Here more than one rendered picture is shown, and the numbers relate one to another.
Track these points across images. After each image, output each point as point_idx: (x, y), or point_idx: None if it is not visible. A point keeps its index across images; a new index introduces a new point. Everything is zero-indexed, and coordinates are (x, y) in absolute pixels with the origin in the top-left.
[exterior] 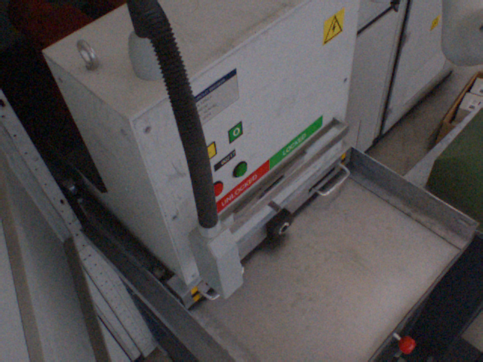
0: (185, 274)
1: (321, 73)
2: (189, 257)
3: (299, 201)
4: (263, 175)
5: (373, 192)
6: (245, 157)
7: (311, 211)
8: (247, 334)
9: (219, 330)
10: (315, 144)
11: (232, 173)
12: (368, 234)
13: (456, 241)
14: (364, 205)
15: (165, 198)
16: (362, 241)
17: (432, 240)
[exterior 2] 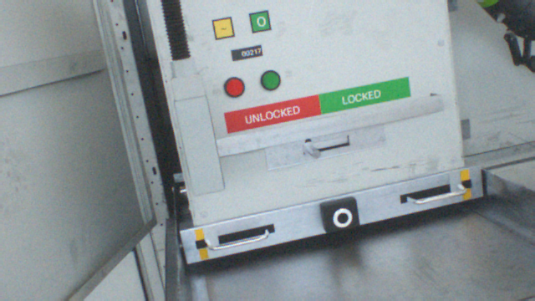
0: (191, 202)
1: (392, 10)
2: None
3: (383, 206)
4: (312, 117)
5: (498, 224)
6: (278, 68)
7: (401, 231)
8: (229, 298)
9: (204, 288)
10: (403, 122)
11: (258, 79)
12: (460, 252)
13: None
14: (476, 232)
15: (166, 56)
16: (445, 257)
17: None
